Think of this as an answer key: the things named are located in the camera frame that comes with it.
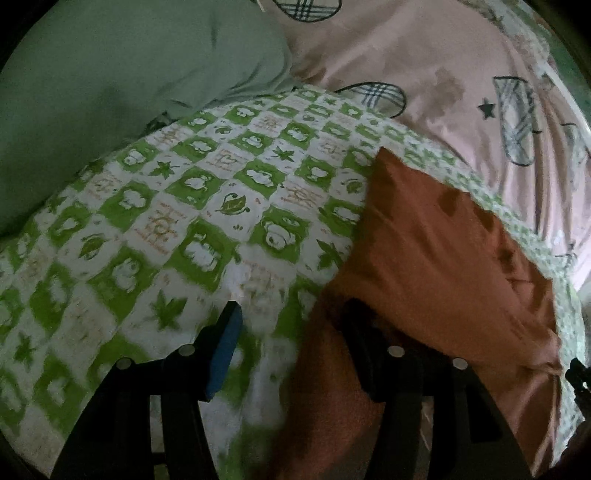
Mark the green checkered printed blanket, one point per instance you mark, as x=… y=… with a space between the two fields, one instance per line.
x=184 y=221

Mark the pale green pillow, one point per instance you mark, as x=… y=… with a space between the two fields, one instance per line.
x=115 y=92

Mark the orange small garment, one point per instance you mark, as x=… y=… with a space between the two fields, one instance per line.
x=429 y=258

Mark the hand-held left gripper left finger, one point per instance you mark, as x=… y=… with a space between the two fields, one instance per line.
x=226 y=350

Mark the pink plaid-print bed sheet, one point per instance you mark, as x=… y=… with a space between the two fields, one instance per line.
x=461 y=92

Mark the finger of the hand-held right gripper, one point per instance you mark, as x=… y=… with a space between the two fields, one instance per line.
x=580 y=374

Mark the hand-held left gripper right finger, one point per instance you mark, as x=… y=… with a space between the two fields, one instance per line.
x=364 y=355

